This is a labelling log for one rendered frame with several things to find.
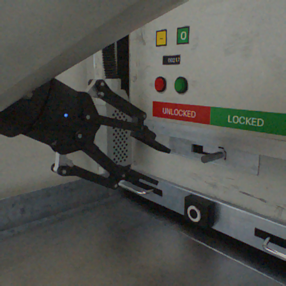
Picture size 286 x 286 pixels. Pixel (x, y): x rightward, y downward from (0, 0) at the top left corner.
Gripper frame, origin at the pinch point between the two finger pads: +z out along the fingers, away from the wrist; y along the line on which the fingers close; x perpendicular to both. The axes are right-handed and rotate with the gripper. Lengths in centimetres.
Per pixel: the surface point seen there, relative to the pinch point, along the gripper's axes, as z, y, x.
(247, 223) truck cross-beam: 19.7, 3.2, 9.6
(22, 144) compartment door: -1.4, 5.7, -41.6
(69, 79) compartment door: 1.0, -14.1, -37.7
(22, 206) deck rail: -1.7, 17.5, -27.8
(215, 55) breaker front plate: 6.3, -22.5, 0.2
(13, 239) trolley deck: -3.0, 23.0, -23.2
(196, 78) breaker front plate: 8.3, -19.0, -3.8
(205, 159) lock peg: 10.4, -4.4, 3.1
